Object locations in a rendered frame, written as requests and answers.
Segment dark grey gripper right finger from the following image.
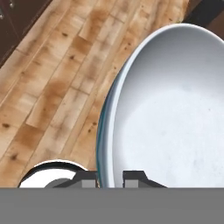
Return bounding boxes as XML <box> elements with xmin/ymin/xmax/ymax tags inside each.
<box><xmin>122</xmin><ymin>170</ymin><xmax>168</xmax><ymax>189</ymax></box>

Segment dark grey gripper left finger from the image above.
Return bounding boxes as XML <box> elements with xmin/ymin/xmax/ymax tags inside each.
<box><xmin>53</xmin><ymin>170</ymin><xmax>99</xmax><ymax>189</ymax></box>

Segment white bowl with teal outside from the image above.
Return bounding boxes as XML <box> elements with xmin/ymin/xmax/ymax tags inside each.
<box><xmin>95</xmin><ymin>23</ymin><xmax>224</xmax><ymax>189</ymax></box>

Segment white cup with black rim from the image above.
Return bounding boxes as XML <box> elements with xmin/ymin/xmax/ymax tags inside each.
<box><xmin>17</xmin><ymin>159</ymin><xmax>89</xmax><ymax>189</ymax></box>

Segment dark brown cupboard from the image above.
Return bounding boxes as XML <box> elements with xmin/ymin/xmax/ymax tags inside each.
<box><xmin>0</xmin><ymin>0</ymin><xmax>54</xmax><ymax>68</ymax></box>

